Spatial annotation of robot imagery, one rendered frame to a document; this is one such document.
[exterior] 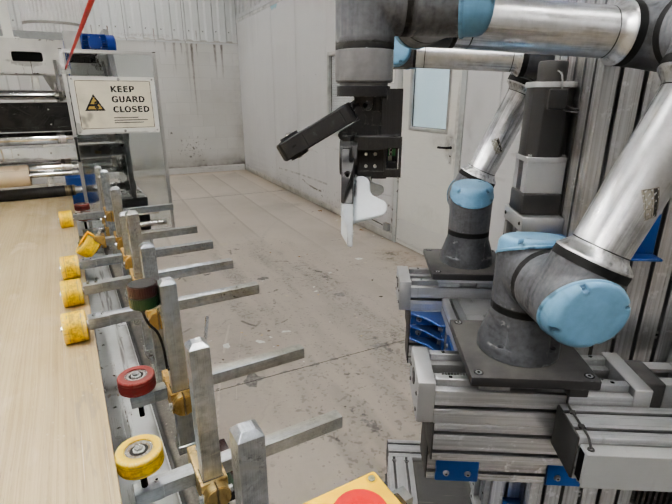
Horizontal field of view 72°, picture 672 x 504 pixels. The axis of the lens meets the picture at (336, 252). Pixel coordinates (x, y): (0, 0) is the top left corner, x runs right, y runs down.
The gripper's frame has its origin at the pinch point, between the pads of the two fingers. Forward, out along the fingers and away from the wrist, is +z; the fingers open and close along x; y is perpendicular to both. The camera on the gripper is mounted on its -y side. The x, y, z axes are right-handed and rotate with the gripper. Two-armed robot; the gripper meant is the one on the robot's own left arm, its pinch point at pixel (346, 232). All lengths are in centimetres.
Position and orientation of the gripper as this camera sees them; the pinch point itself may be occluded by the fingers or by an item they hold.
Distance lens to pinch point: 67.5
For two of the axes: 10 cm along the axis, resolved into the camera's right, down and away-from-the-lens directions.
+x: 0.6, -3.2, 9.4
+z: 0.0, 9.5, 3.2
